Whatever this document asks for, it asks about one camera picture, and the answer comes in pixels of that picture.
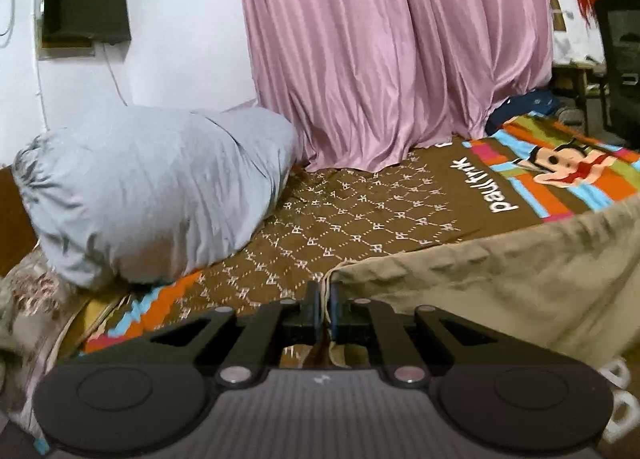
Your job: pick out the grey duvet bundle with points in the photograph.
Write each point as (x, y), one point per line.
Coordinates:
(150, 189)

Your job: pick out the floral pillow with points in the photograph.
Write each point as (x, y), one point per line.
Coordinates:
(35, 299)

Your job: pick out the beige hooded zip jacket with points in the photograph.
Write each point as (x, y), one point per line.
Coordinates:
(500, 279)

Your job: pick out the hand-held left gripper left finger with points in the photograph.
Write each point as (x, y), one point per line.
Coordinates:
(314, 311)

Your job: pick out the brown wall board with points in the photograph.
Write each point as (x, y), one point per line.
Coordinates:
(557, 9)

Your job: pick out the wooden desk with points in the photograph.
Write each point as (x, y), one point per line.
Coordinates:
(575, 76)

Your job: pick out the grey shoe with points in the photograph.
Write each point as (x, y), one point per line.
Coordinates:
(569, 115)

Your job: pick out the pink curtain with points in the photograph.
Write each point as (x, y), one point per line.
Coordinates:
(390, 49)

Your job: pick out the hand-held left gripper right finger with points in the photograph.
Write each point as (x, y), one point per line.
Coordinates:
(334, 311)

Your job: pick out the black wall-mounted box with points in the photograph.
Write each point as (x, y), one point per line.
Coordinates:
(85, 9)

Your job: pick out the brown cartoon printed bedsheet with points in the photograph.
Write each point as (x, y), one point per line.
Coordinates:
(380, 219)

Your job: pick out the dark blue cloth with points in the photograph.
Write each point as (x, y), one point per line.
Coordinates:
(525, 106)

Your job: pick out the black mesh office chair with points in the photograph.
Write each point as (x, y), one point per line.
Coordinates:
(622, 59)

